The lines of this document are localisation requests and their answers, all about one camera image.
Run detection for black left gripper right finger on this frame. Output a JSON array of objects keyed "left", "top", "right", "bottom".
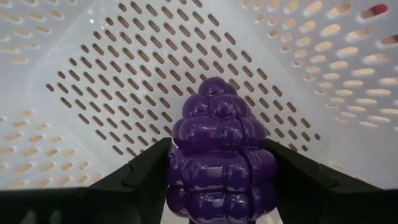
[{"left": 263, "top": 138, "right": 398, "bottom": 224}]

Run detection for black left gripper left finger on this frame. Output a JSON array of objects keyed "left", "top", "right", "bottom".
[{"left": 0, "top": 136, "right": 174, "bottom": 224}]

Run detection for purple toy grapes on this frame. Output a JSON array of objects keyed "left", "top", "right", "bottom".
[{"left": 165, "top": 76, "right": 280, "bottom": 224}]

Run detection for white perforated plastic basket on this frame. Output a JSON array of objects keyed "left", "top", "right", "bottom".
[{"left": 0, "top": 0, "right": 398, "bottom": 224}]

